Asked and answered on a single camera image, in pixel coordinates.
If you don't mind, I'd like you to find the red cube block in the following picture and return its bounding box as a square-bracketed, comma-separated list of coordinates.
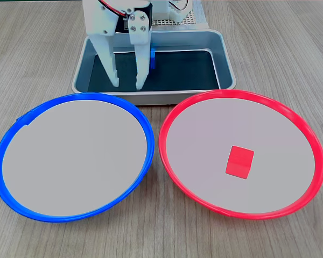
[225, 145, 255, 179]

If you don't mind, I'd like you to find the metal rectangular tray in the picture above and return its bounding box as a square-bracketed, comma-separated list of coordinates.
[71, 29, 237, 106]

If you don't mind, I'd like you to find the beige mesh mat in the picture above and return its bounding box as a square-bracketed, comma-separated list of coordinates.
[152, 5, 198, 26]

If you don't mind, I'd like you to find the red rimmed round dish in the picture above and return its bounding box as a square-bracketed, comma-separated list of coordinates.
[158, 89, 323, 221]

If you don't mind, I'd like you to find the blue rimmed round dish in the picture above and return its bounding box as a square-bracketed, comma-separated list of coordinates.
[0, 92, 155, 223]

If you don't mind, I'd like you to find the red and white gripper cable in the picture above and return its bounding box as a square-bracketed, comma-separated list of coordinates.
[98, 0, 128, 19]

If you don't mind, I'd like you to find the red and white arm cable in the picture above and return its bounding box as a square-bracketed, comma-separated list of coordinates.
[167, 0, 189, 12]

